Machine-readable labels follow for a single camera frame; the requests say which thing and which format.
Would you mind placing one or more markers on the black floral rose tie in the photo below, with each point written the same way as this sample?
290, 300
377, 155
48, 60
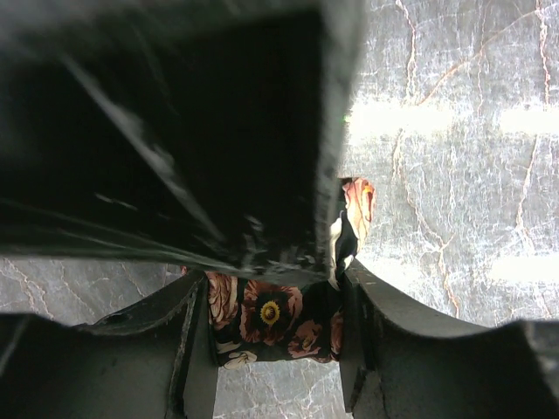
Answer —
254, 321

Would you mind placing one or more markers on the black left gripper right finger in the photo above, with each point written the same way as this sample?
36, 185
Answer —
403, 359

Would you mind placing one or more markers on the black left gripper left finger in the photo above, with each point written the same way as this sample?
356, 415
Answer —
153, 359

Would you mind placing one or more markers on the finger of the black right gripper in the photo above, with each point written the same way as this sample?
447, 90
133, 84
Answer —
203, 133

